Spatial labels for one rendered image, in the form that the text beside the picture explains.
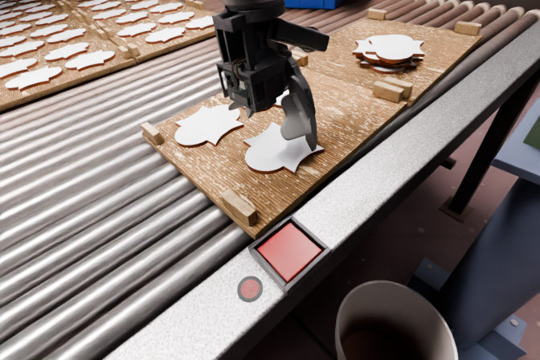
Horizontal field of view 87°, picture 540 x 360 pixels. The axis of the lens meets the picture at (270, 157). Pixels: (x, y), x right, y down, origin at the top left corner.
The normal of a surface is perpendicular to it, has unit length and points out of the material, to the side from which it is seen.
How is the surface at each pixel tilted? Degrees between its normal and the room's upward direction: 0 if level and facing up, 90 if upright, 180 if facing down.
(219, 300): 0
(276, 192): 0
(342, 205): 0
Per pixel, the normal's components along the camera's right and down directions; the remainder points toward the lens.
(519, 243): -0.86, 0.40
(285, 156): -0.10, -0.74
